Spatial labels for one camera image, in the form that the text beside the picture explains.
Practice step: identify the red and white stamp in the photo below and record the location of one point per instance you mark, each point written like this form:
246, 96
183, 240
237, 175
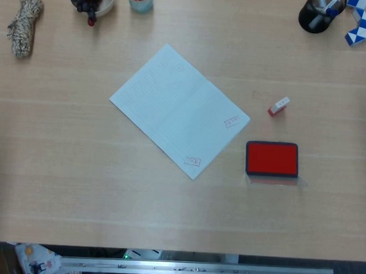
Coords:
279, 106

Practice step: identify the blue and white snake puzzle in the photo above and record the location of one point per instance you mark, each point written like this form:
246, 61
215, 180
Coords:
365, 25

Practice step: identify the blue capped marker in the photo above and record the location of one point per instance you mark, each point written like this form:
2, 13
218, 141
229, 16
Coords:
330, 11

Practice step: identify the black mesh pen holder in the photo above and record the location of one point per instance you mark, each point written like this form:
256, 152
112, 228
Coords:
309, 13

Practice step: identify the red ink pad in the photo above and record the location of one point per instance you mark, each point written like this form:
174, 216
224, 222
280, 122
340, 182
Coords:
271, 158

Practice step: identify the white lined notebook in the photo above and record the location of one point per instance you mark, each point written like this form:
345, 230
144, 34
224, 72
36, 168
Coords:
178, 112

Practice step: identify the clear plastic cola bottle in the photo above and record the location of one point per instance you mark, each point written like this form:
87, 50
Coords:
141, 1

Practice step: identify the beige bowl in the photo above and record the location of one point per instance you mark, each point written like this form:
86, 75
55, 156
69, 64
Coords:
107, 2

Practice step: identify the white device with green light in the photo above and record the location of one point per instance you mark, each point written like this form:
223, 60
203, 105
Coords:
140, 254

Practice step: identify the patterned white cloth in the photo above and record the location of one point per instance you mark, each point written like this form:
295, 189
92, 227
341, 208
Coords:
35, 259

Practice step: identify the aluminium rail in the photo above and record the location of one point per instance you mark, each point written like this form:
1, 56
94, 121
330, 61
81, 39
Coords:
194, 269

